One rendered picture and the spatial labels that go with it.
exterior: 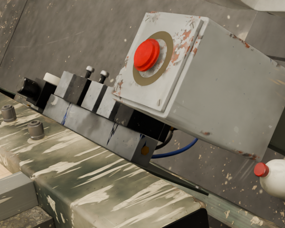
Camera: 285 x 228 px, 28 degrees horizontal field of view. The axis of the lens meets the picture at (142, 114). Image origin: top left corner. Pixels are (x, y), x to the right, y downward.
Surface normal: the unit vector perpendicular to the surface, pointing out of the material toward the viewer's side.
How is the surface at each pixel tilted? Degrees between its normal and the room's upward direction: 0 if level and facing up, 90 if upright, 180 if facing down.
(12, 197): 90
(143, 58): 0
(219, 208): 0
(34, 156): 51
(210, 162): 0
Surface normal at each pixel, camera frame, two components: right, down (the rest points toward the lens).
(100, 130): -0.74, -0.34
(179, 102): 0.54, 0.22
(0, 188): -0.16, -0.93
